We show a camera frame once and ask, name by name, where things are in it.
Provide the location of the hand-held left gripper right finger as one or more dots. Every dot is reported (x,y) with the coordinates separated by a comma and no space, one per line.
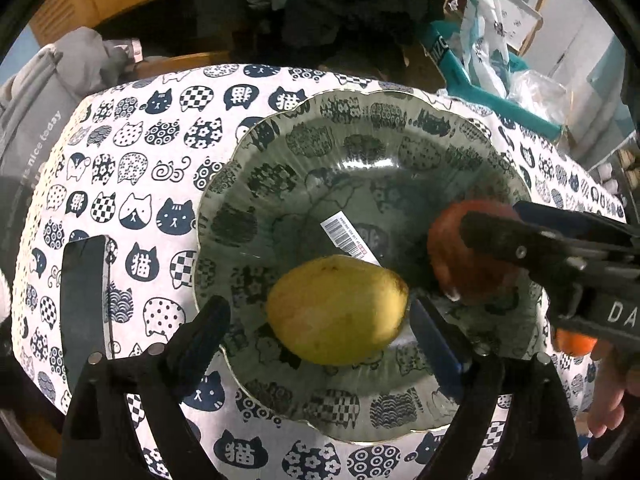
(435,340)

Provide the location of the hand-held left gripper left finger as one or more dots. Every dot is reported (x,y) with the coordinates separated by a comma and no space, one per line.
(82,290)

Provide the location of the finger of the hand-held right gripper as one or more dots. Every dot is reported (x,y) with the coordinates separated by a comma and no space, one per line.
(505,240)
(575,220)

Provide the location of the small orange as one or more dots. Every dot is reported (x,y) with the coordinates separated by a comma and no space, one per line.
(575,344)

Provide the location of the red apple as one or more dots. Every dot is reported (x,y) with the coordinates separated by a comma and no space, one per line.
(450,265)

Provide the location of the yellow mango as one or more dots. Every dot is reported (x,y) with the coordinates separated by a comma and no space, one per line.
(335,310)

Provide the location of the scalloped glass plate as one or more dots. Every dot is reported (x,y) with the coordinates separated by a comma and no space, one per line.
(300,185)

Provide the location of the person's right hand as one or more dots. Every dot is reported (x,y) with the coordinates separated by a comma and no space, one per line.
(607,390)

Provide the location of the clear plastic bag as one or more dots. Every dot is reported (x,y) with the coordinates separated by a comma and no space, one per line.
(540,95)

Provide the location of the dark grey printed bag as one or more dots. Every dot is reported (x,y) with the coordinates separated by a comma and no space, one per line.
(30,170)

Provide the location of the barcode sticker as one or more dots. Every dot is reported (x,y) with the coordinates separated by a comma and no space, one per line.
(345,236)

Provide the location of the cat print tablecloth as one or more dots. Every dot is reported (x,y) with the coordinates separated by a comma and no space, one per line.
(150,160)

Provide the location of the teal plastic basket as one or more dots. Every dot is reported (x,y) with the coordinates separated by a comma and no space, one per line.
(450,72)

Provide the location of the white storage box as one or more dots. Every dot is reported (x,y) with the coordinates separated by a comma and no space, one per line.
(520,17)

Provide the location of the white printed plastic bag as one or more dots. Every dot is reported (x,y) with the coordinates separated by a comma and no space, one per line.
(482,30)

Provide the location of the grey jacket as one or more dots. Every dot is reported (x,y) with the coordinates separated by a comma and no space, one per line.
(85,55)

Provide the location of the pink white small tag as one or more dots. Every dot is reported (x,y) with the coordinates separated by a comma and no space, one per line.
(131,51)

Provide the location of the dark hanging clothes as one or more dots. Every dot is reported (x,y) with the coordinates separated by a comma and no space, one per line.
(325,10)

